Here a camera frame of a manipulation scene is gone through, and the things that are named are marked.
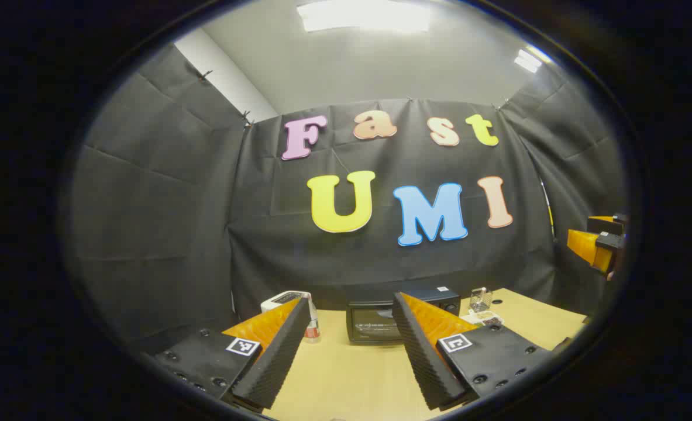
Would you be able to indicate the black electric oven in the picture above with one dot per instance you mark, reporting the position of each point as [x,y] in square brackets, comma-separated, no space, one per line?
[375,324]

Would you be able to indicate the white toaster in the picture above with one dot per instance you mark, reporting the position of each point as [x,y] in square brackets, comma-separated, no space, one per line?
[275,301]

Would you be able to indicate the white divided tray of beans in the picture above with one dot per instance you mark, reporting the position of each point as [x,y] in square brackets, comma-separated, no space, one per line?
[486,318]

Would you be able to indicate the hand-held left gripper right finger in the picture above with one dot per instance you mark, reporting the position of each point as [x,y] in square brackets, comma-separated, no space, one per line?
[419,356]

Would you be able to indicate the small ceiling light panel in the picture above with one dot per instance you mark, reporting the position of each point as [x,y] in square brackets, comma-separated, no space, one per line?
[530,59]

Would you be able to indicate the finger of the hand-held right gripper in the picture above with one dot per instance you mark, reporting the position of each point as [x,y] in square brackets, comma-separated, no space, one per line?
[582,245]
[606,223]

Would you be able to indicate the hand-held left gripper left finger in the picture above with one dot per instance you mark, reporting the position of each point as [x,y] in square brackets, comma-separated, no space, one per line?
[278,356]

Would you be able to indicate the large ceiling light panel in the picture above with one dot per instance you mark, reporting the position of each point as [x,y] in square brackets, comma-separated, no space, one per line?
[363,14]

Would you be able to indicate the black backdrop cloth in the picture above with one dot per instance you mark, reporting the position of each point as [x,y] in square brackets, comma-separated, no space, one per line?
[205,234]

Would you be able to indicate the clear bottle with red label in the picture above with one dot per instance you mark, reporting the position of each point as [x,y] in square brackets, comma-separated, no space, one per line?
[314,327]

